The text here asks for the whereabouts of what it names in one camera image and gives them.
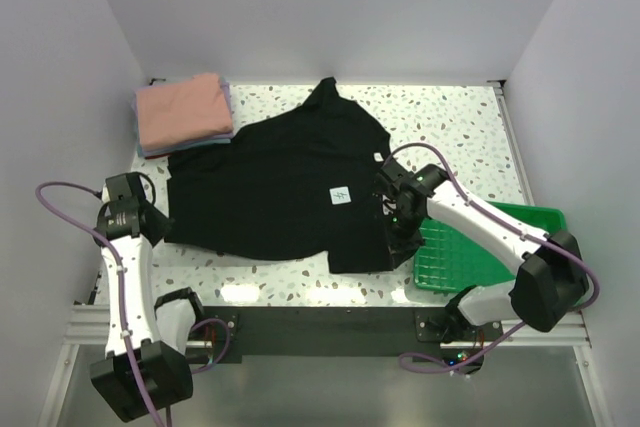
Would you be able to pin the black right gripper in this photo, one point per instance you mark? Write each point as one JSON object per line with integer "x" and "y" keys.
{"x": 403, "y": 249}

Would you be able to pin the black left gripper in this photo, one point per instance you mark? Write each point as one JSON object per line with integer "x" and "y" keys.
{"x": 163, "y": 222}

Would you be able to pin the black t shirt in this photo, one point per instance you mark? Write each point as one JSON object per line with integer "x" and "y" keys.
{"x": 288, "y": 187}

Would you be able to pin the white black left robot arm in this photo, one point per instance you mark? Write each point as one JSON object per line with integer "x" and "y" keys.
{"x": 145, "y": 368}

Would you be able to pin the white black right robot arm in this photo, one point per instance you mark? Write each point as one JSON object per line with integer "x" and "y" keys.
{"x": 549, "y": 277}

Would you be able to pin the stack of folded shirts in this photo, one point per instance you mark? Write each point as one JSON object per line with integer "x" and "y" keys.
{"x": 200, "y": 144}

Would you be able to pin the green plastic tray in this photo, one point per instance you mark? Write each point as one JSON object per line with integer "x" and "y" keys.
{"x": 449, "y": 262}

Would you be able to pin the pink folded t shirt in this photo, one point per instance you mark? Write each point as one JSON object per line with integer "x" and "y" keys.
{"x": 184, "y": 109}

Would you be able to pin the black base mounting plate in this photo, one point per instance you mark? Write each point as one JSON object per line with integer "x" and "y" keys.
{"x": 234, "y": 333}

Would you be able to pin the aluminium frame rail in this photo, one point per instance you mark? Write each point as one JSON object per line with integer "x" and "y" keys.
{"x": 571, "y": 331}

